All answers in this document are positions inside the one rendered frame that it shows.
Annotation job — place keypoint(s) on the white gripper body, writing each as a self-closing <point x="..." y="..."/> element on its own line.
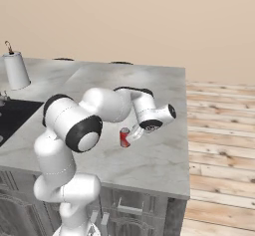
<point x="135" y="134"/>

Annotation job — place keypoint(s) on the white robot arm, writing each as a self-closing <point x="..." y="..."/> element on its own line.
<point x="66" y="120"/>

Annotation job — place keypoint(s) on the red soda can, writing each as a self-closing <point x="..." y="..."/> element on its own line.
<point x="124" y="139"/>

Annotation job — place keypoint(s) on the grey drawer front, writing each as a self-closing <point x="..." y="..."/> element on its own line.
<point x="147" y="204"/>

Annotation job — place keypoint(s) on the dark bar stool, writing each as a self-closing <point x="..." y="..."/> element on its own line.
<point x="63" y="59"/>
<point x="122" y="62"/>

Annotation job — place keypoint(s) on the grey cupboard door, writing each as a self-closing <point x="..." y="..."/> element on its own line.
<point x="13" y="206"/>
<point x="132" y="227"/>

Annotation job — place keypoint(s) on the grey sink tap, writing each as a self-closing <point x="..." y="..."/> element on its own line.
<point x="3" y="98"/>

